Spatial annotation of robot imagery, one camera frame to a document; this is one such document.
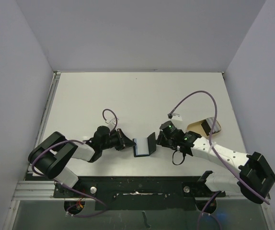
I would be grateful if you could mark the black leather card holder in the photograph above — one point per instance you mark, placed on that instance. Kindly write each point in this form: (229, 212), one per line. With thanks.
(145, 146)

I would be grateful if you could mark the aluminium rail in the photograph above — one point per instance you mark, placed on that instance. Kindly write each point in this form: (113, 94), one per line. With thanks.
(233, 196)
(49, 101)

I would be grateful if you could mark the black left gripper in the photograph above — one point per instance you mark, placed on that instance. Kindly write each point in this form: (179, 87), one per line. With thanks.
(124, 142)

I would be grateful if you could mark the left aluminium rail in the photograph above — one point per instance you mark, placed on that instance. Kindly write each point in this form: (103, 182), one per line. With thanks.
(49, 101)

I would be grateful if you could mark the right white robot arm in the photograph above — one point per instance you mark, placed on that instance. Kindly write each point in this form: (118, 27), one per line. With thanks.
(251, 174)

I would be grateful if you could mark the right aluminium rail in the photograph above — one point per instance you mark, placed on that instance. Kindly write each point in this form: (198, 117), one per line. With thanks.
(233, 196)

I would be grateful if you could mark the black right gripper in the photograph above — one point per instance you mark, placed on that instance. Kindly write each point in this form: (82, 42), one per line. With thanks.
(161, 139)

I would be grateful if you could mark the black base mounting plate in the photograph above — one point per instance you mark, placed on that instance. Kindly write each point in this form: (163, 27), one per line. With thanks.
(188, 193)

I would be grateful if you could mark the beige card tray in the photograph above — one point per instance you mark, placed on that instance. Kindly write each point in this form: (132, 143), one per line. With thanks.
(196, 127)

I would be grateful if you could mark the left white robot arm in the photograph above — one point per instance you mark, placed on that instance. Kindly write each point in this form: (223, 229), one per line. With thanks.
(49, 159)

